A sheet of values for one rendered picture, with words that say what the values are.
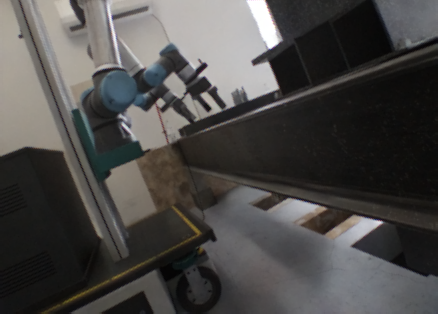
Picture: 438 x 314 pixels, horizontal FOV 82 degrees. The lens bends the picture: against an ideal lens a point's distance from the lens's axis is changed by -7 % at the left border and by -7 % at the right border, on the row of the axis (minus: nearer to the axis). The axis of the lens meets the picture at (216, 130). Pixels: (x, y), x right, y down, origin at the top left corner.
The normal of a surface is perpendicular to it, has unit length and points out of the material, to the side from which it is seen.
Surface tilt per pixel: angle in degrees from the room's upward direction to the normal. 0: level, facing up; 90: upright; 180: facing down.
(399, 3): 90
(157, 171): 90
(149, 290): 90
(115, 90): 97
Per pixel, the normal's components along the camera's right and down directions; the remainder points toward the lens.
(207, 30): 0.28, -0.09
